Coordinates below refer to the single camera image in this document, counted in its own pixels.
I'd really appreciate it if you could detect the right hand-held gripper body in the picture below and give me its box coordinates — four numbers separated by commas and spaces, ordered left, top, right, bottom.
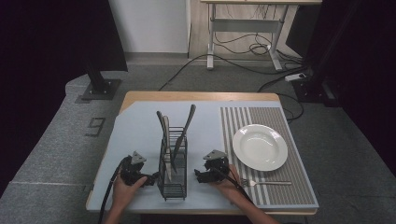
201, 148, 232, 185

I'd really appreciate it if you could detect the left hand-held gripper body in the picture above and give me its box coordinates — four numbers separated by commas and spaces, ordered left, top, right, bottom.
120, 150, 148, 187

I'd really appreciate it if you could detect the black wire cutlery rack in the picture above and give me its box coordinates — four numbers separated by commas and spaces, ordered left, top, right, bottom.
156, 125, 189, 202

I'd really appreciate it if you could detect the silver table knife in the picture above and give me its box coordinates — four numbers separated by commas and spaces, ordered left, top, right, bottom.
163, 115, 173, 182

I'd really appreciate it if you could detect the person's right hand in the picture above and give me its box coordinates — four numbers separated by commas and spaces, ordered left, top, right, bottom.
213, 163, 250, 204

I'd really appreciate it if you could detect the person's left hand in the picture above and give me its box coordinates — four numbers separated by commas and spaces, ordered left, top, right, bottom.
111, 175, 149, 213

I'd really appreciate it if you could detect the light blue table mat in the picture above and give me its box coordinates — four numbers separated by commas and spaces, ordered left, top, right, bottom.
86, 100, 319, 213

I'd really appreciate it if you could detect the white round plate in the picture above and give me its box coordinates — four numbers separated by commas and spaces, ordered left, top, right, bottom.
232, 123, 290, 173

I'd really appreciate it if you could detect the silver fork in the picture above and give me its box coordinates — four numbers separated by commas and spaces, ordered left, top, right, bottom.
240, 178, 293, 189

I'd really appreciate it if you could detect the wooden table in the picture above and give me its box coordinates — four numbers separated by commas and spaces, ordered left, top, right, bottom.
85, 90, 319, 217

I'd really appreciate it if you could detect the grey striped placemat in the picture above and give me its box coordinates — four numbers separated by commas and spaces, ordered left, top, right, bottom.
219, 105, 320, 209

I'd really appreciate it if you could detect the white power strip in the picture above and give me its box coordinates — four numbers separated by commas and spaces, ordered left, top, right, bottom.
284, 72, 308, 83

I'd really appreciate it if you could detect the black stand with dark base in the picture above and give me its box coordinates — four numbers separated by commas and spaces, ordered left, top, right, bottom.
291, 0, 362, 108

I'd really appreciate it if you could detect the white metal-framed desk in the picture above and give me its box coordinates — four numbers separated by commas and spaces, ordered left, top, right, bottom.
200, 0, 323, 72

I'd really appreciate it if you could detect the white panel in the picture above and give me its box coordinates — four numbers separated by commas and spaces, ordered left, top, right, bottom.
107, 0, 191, 54

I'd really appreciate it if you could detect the black curtain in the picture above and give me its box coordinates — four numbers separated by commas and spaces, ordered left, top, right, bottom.
0, 0, 129, 197

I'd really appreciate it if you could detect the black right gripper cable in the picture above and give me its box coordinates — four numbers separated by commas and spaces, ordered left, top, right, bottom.
214, 167, 255, 205

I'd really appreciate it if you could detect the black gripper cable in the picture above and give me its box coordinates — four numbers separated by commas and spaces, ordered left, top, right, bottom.
98, 156, 130, 224
214, 167, 255, 205

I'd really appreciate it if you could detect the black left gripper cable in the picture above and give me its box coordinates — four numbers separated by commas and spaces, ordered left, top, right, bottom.
98, 156, 130, 224

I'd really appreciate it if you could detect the black stand with base plate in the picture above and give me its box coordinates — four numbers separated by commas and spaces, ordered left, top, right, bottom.
81, 60, 123, 102

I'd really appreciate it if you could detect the black floor cable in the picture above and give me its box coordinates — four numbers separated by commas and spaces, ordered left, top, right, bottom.
158, 53, 307, 92

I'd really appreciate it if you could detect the bundle of black cables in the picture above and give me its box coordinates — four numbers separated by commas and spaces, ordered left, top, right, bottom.
214, 31, 304, 68

